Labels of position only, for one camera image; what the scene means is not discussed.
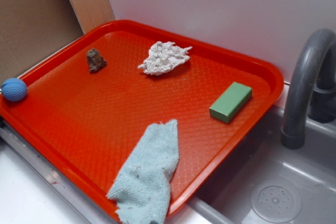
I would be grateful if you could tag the brown rock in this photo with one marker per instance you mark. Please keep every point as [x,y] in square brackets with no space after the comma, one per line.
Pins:
[95,60]

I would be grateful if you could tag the crumpled white paper towel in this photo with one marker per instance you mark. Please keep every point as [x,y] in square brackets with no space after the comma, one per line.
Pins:
[163,57]

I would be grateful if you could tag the green rectangular block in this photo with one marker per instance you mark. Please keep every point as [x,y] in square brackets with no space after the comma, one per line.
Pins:
[230,102]

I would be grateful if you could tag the orange plastic tray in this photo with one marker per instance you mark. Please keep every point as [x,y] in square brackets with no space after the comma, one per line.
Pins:
[87,124]

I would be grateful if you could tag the light blue towel cloth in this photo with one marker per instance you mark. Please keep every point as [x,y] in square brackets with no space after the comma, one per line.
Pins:
[142,188]

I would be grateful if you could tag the grey plastic sink basin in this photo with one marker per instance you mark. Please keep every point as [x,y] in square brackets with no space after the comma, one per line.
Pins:
[261,181]

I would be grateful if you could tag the grey plastic faucet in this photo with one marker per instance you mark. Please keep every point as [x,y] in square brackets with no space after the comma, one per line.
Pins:
[312,89]

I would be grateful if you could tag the brown cardboard panel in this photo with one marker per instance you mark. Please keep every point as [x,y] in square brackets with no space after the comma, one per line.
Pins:
[32,30]

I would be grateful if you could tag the blue textured ball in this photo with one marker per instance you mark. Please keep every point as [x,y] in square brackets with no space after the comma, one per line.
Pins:
[14,89]

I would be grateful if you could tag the metal table edge rail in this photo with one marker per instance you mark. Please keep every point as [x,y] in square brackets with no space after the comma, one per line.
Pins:
[34,191]

